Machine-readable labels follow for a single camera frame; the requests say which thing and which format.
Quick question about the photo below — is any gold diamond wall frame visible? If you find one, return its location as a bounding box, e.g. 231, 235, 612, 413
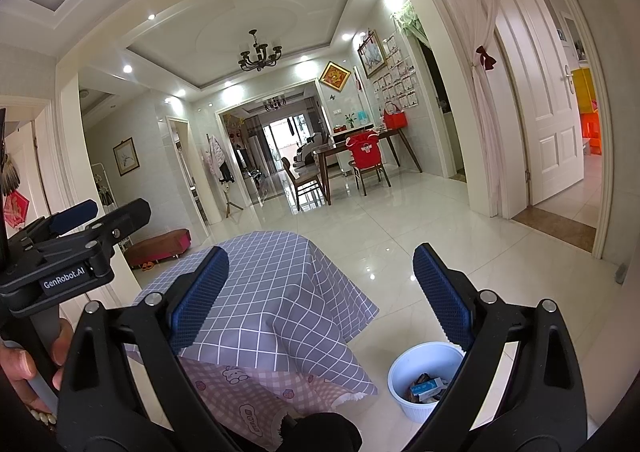
319, 61, 354, 93

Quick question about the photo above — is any grey massage chair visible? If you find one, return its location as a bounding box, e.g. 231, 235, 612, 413
292, 132, 328, 168

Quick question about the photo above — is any red wall decoration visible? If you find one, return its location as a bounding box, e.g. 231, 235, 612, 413
2, 189, 30, 225

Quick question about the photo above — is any pink upholstered bench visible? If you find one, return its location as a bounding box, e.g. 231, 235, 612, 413
124, 229, 192, 269

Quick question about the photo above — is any green valance curtain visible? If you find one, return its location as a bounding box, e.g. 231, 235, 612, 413
390, 0, 431, 48

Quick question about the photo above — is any white clothes rack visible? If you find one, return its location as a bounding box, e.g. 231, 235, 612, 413
95, 162, 131, 253

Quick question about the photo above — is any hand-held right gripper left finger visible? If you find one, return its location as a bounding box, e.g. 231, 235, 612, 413
57, 246, 241, 452

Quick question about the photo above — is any dark wooden dining table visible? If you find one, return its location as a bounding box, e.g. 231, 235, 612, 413
316, 127, 423, 205

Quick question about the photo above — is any large black chandelier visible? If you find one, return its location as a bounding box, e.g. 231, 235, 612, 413
237, 30, 283, 72

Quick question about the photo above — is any pink printed cloth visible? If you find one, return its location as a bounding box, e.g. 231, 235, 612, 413
127, 347, 376, 452

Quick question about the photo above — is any group of wall paper sheets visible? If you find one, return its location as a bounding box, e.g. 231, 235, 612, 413
372, 32, 418, 110

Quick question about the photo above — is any white sideboard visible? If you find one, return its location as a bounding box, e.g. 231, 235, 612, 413
332, 122, 373, 143

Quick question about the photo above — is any yellow cabinet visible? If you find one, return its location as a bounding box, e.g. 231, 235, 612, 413
570, 67, 598, 118

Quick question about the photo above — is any red bag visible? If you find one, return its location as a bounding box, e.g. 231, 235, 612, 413
382, 102, 407, 130

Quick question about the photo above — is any feather fan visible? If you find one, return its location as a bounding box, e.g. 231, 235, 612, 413
0, 152, 22, 195

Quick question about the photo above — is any orange plastic stool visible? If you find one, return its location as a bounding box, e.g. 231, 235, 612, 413
580, 112, 603, 155

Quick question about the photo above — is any white plastic bucket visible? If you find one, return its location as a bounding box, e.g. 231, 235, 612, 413
388, 342, 466, 423

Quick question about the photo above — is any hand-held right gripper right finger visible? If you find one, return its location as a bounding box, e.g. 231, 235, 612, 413
400, 242, 588, 452

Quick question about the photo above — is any red shirt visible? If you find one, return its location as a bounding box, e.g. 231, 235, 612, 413
348, 129, 383, 167

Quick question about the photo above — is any white panel door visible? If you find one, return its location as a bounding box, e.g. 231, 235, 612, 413
492, 0, 586, 207

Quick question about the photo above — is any small framed wall picture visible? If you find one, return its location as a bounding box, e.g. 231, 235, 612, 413
112, 137, 137, 177

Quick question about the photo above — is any grey checked tablecloth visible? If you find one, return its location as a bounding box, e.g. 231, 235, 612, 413
132, 231, 379, 397

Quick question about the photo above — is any wooden dining chair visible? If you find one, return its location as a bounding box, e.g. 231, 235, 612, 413
281, 157, 325, 211

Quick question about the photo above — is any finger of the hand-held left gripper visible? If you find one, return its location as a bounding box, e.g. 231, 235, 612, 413
50, 199, 99, 237
82, 197, 152, 253

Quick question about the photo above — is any wooden chair with shirt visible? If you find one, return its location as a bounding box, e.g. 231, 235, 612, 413
347, 129, 392, 196

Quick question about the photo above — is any coat stand with pink jacket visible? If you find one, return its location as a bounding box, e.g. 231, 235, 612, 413
202, 133, 244, 218

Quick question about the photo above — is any blue white tissue packet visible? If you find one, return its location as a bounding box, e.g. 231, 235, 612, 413
411, 377, 448, 401

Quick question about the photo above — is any large framed painting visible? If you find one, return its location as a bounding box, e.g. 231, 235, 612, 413
356, 30, 388, 79

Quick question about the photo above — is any person's left hand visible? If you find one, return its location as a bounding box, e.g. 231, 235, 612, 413
0, 317, 76, 413

